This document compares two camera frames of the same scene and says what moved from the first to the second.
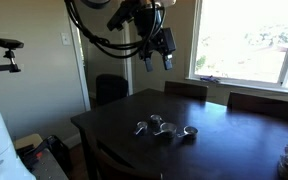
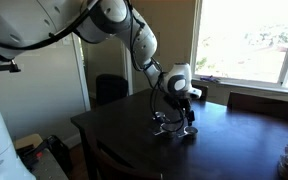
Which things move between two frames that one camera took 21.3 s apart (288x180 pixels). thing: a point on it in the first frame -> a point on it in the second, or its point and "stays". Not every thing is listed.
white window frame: (283, 86) stays
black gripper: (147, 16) -> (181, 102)
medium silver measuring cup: (190, 132) stays
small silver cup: (155, 121) -> (161, 118)
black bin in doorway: (110, 87) stays
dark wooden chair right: (265, 105) stays
